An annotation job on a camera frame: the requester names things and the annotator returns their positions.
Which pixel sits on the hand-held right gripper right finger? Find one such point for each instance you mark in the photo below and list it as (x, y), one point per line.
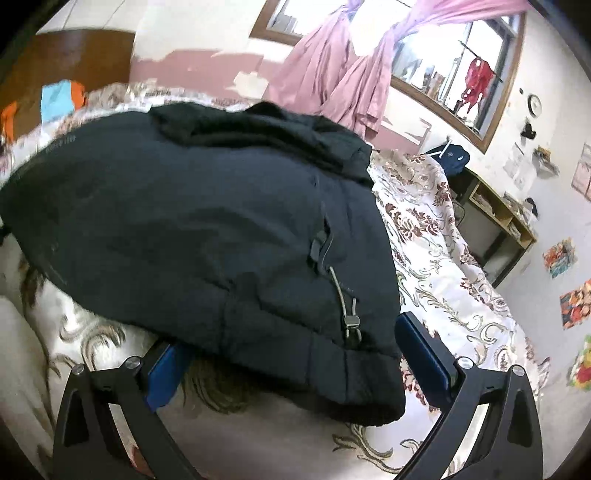
(422, 355)

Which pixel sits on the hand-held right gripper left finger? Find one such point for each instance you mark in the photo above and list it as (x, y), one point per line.
(161, 376)

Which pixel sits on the black padded jacket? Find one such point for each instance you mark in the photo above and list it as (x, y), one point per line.
(184, 230)

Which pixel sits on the floral satin bedspread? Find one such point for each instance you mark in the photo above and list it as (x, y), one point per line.
(438, 258)

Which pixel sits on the wooden shelf desk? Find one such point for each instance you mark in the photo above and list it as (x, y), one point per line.
(503, 221)

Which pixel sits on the stack of papers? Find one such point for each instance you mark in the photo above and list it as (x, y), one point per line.
(513, 202)

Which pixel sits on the dark small object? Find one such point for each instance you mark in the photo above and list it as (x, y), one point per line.
(531, 207)

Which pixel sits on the dark blue backpack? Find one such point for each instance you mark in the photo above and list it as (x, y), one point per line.
(450, 159)

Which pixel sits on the pink curtain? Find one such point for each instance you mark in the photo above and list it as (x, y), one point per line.
(318, 60)
(364, 87)

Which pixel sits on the red hanging garment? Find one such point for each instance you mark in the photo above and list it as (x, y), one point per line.
(478, 78)

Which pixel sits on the orange blue brown garment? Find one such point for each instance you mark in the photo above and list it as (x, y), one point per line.
(55, 99)

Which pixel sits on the pink knotted curtains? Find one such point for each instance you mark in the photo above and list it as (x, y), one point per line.
(461, 55)

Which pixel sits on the wooden headboard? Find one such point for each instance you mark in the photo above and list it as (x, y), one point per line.
(69, 60)

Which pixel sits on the colourful cartoon wall poster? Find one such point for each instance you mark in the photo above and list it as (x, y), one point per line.
(577, 307)
(581, 362)
(559, 258)

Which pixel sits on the white paper wall sheet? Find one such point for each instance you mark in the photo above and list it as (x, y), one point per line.
(518, 164)

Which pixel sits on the small cluttered wall shelf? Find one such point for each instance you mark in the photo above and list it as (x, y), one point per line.
(544, 160)

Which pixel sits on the pink wall certificate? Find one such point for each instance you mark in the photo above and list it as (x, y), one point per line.
(582, 177)

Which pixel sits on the black wall-mounted object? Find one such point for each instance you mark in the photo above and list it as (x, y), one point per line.
(529, 130)

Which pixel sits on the round wall clock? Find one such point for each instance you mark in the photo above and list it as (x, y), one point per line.
(534, 105)

